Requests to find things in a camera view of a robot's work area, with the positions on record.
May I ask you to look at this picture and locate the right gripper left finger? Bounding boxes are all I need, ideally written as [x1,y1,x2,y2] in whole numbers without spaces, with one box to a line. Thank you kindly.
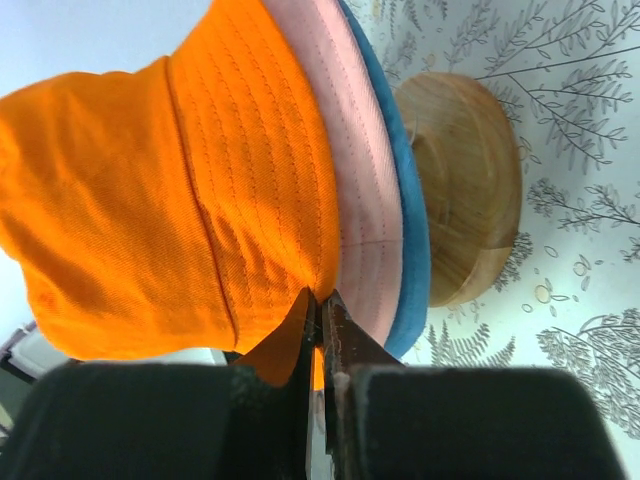
[1,290,317,479]

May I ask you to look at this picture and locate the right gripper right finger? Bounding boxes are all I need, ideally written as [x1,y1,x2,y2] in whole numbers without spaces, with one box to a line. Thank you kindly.
[319,295,624,479]

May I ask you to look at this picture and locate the pink hat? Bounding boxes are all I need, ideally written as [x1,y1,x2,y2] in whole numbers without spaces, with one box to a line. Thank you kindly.
[266,1,403,344]

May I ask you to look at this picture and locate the orange hat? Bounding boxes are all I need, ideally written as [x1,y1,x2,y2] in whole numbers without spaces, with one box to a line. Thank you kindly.
[1,1,340,361]

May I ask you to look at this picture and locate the wooden hat stand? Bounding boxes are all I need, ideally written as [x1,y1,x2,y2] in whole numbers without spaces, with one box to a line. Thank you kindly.
[394,73,523,307]

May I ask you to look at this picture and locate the blue bucket hat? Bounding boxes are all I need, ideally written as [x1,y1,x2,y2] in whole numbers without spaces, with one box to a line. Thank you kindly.
[339,1,431,359]

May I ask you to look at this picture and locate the floral table mat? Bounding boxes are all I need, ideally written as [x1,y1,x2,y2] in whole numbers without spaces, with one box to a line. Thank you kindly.
[351,1,639,439]

